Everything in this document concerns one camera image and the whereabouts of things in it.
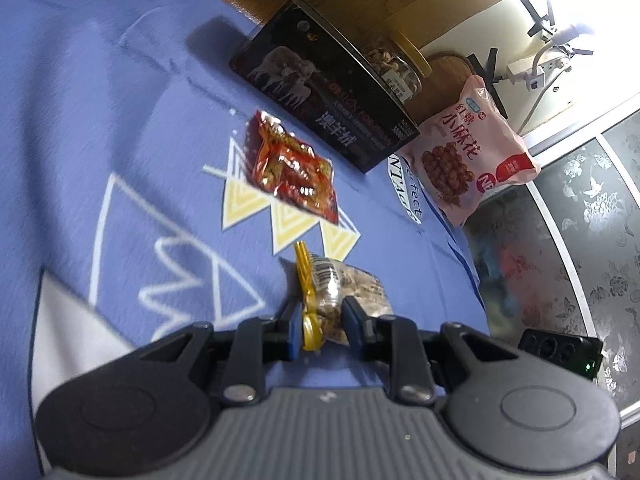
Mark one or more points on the glass jar of nuts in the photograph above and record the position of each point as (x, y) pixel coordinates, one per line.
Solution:
(397, 70)

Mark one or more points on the white power strip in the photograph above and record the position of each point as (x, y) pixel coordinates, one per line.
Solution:
(527, 74)

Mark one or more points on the pale pink snack bag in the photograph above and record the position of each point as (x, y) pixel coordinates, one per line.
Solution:
(465, 155)

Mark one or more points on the small clear yellow-trim snack packet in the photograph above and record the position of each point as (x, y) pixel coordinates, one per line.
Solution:
(340, 290)

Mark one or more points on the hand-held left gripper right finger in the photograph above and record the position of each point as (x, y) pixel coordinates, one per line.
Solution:
(353, 326)

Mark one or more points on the red orange snack packet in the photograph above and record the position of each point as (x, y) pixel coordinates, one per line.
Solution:
(290, 170)

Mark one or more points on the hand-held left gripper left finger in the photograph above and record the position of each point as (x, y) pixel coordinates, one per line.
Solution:
(296, 331)

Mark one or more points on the blue printed blanket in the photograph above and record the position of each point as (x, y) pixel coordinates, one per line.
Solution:
(100, 110)

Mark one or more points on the black box with sheep print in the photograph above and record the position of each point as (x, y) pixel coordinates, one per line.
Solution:
(320, 85)

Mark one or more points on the floral glass sliding door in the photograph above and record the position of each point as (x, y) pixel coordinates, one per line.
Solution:
(575, 240)

